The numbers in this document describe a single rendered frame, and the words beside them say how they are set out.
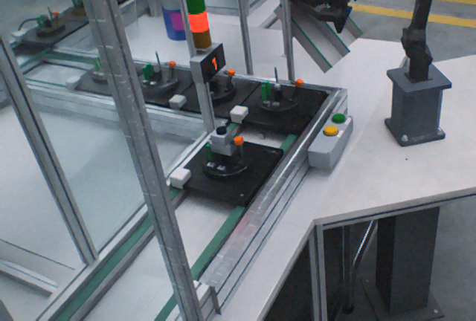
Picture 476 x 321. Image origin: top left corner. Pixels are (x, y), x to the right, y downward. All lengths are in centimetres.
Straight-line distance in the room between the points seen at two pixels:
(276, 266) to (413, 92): 65
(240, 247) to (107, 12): 74
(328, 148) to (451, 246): 121
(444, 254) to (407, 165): 99
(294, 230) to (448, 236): 133
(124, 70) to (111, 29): 6
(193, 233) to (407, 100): 75
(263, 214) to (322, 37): 81
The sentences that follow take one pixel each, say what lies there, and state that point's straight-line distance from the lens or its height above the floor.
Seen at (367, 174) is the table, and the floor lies 86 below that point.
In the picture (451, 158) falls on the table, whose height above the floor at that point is 86.
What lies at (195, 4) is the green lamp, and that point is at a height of 139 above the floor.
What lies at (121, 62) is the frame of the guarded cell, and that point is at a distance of 72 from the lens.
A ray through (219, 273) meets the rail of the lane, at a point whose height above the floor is 96.
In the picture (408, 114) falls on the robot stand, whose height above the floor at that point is 97.
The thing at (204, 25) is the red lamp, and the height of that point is 133.
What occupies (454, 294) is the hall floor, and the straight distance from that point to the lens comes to 243.
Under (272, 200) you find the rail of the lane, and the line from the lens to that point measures 137.
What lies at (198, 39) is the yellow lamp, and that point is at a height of 129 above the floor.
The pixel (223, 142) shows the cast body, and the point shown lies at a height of 107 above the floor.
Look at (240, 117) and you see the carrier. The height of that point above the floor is 98.
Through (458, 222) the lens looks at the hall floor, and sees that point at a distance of 272.
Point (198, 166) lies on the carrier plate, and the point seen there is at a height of 97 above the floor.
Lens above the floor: 188
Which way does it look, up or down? 35 degrees down
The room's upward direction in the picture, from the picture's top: 9 degrees counter-clockwise
